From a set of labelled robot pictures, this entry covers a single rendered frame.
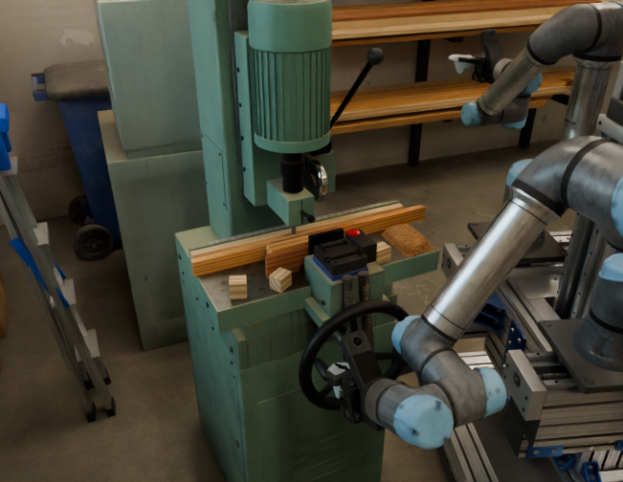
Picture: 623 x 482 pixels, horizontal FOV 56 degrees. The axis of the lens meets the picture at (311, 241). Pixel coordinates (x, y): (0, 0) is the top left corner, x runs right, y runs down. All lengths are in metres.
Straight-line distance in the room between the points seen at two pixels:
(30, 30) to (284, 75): 2.46
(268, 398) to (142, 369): 1.13
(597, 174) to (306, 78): 0.61
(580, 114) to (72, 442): 1.97
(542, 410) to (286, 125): 0.83
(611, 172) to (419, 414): 0.44
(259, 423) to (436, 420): 0.75
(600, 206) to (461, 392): 0.34
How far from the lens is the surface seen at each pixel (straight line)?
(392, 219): 1.60
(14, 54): 3.59
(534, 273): 1.83
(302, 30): 1.22
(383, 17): 3.48
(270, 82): 1.26
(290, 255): 1.38
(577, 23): 1.61
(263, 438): 1.61
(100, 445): 2.32
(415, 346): 1.02
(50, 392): 2.59
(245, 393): 1.48
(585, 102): 1.72
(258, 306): 1.33
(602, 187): 0.92
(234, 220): 1.60
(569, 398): 1.42
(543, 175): 0.99
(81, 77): 3.06
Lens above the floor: 1.67
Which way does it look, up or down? 30 degrees down
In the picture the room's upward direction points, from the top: straight up
